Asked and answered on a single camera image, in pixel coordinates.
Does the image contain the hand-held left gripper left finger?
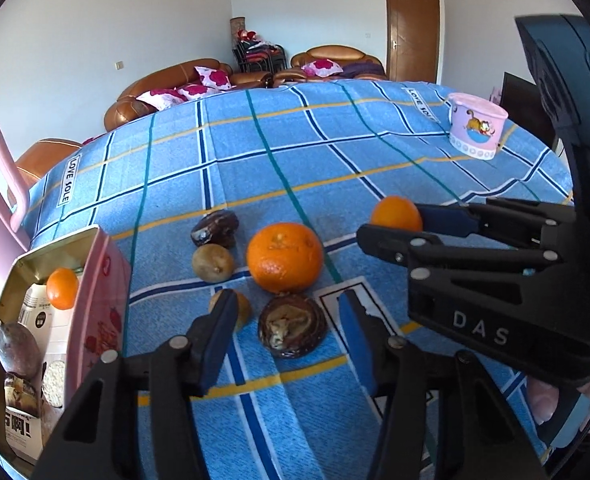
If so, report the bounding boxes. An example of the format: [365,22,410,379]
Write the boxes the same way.
[35,290,240,480]

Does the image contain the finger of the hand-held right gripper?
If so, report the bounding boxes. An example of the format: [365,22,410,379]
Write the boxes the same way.
[415,197,576,241]
[356,224,566,281]

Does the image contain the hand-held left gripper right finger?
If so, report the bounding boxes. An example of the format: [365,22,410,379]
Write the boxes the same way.
[339,290,548,480]

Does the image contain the small orange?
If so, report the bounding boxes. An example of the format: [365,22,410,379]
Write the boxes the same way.
[370,196,423,233]
[46,267,80,310]

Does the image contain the brown kiwi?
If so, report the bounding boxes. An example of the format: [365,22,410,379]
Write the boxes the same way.
[192,243,236,283]
[209,289,252,332]

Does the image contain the dark brown cracked fruit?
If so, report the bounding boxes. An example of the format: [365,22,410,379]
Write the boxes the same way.
[258,294,329,360]

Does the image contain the large orange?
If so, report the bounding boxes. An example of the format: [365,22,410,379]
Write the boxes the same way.
[246,222,324,295]

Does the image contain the dark passion fruit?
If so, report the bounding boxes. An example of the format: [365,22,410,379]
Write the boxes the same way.
[191,210,240,249]

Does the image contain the pink tin box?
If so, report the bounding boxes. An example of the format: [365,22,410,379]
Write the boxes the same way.
[0,225,133,468]

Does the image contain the round purple fruit with stem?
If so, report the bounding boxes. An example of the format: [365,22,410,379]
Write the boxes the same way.
[0,321,42,378]

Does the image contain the cut brown striped fruit piece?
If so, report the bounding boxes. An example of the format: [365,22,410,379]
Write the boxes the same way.
[3,372,40,418]

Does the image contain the person's right hand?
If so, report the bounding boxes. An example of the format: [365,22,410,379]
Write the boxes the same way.
[525,355,590,426]

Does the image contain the pink cartoon cup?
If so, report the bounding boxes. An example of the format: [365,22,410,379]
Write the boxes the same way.
[447,92,510,162]

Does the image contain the blue plaid tablecloth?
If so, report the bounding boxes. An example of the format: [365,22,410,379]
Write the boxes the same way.
[0,80,576,480]

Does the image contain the black television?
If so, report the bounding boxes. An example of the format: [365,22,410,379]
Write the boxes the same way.
[500,72,558,151]

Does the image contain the purple blanket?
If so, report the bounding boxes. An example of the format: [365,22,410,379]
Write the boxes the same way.
[342,62,386,81]

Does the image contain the printed paper lining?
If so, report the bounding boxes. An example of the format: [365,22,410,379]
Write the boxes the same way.
[5,282,88,461]

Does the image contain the white pillow with magenta flowers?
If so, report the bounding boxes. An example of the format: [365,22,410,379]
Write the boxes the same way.
[137,89,188,110]
[175,82,210,101]
[195,66,232,91]
[301,59,343,78]

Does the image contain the brown wooden door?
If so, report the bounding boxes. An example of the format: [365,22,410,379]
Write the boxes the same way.
[385,0,442,83]

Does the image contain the brown leather armchair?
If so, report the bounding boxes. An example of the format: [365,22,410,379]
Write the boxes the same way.
[275,46,388,83]

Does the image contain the stacked black chairs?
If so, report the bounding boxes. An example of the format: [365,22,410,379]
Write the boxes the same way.
[231,40,288,75]

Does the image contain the brown leather chair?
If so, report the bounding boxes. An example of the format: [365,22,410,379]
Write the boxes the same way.
[7,138,83,206]

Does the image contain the brown leather sofa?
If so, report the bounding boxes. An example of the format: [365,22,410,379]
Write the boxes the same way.
[104,58,276,133]

